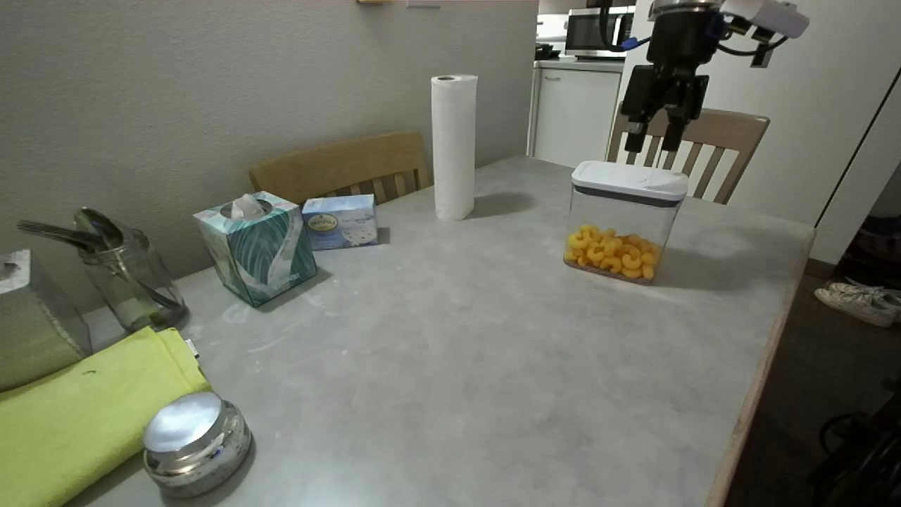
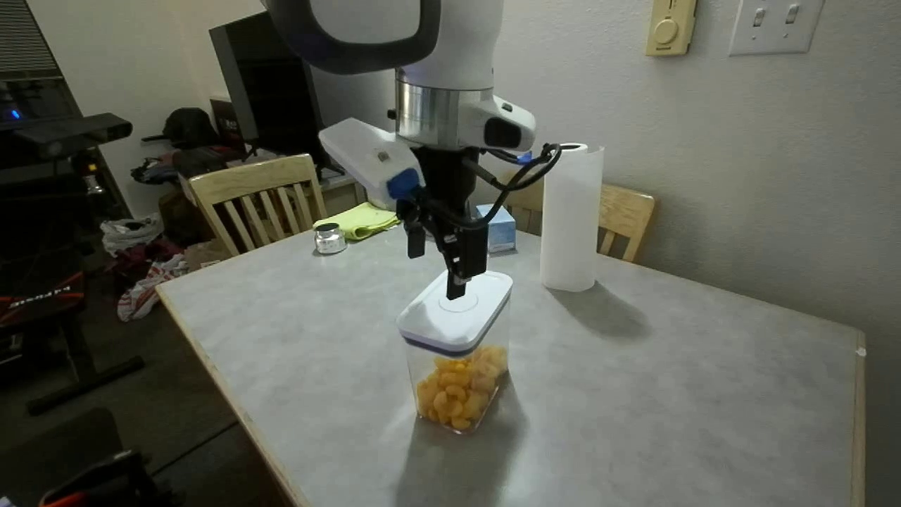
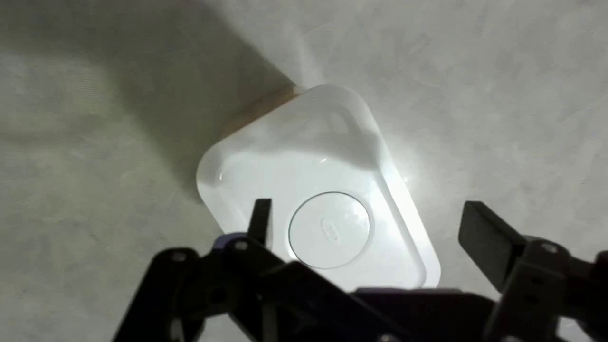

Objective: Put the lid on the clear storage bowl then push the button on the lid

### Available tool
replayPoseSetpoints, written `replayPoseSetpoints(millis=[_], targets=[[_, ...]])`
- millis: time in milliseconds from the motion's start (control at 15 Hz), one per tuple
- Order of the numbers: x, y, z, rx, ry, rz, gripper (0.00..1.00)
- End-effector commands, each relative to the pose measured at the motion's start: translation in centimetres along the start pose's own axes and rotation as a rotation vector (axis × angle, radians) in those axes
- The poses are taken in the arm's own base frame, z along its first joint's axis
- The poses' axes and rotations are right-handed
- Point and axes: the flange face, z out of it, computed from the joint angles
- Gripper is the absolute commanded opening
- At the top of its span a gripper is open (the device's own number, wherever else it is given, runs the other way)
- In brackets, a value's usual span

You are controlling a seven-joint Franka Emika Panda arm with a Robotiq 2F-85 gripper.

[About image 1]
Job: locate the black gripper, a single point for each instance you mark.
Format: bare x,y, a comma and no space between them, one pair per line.
683,43

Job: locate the white rectangular storage lid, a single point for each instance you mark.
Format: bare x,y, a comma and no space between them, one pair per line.
630,179

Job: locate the clear plastic storage bowl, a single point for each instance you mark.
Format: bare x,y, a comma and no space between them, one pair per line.
620,215

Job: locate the pale wooden slat-back chair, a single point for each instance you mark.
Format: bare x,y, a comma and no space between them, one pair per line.
734,131

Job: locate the dark microwave oven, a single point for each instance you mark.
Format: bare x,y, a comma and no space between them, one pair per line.
596,29

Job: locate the yellow puffed snack pieces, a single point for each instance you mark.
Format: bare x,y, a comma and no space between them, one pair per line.
609,250

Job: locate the white paper towel roll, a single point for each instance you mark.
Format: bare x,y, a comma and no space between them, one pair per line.
454,150

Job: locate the white shoes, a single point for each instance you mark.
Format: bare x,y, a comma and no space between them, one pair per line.
859,302

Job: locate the cardboard box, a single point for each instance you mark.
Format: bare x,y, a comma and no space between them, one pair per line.
340,163

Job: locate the flat light blue tissue box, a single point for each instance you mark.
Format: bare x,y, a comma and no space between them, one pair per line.
340,224

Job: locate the teal patterned tissue box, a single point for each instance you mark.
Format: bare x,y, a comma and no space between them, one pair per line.
255,248

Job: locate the round silver metal tin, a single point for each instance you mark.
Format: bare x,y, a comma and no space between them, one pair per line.
199,441

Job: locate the lime green cloth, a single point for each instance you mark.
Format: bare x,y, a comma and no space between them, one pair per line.
74,412

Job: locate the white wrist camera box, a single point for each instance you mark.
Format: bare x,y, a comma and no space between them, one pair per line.
770,15

